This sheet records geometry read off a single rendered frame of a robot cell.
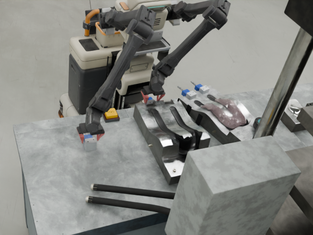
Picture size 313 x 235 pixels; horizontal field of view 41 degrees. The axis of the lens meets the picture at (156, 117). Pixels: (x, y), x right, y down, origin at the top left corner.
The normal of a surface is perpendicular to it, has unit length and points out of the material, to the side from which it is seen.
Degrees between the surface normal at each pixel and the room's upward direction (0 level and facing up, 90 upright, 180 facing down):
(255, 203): 90
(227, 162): 0
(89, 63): 90
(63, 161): 0
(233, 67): 0
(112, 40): 92
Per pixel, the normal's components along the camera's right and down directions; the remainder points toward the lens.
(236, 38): 0.16, -0.74
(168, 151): 0.39, 0.58
